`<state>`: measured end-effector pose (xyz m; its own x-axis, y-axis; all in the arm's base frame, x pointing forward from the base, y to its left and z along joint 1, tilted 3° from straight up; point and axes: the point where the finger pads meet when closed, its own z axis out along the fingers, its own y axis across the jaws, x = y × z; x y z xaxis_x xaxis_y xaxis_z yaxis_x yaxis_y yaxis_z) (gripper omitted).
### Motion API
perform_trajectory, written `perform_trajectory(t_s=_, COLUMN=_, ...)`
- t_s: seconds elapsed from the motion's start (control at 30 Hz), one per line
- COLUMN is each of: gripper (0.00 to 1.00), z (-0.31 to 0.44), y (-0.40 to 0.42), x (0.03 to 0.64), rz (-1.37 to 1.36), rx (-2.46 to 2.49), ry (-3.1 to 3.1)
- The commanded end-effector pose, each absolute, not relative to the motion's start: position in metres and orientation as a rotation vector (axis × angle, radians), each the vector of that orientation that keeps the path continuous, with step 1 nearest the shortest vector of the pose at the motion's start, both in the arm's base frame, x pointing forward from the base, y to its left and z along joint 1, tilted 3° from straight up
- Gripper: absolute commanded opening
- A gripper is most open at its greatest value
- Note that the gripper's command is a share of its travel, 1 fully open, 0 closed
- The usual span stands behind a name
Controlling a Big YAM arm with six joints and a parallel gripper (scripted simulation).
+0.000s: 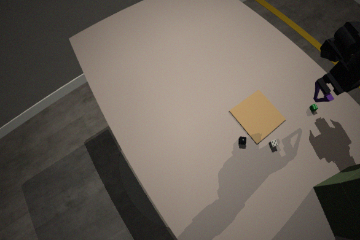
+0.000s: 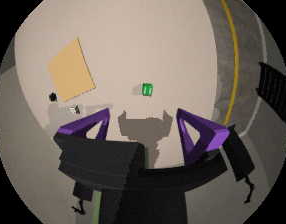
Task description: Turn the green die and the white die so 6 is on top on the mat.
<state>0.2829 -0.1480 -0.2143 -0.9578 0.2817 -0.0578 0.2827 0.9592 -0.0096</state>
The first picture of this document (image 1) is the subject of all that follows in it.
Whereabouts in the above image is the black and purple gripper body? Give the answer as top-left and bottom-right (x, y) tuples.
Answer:
(316, 61), (360, 96)

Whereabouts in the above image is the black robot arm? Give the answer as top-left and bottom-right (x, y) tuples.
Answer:
(320, 21), (360, 82)

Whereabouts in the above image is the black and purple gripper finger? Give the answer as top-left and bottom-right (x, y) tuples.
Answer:
(313, 82), (334, 103)

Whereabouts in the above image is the green die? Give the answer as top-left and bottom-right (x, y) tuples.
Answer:
(309, 104), (318, 112)

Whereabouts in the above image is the tan mat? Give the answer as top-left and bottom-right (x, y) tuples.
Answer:
(229, 90), (285, 144)

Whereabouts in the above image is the black die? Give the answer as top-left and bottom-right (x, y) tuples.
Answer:
(238, 136), (246, 145)

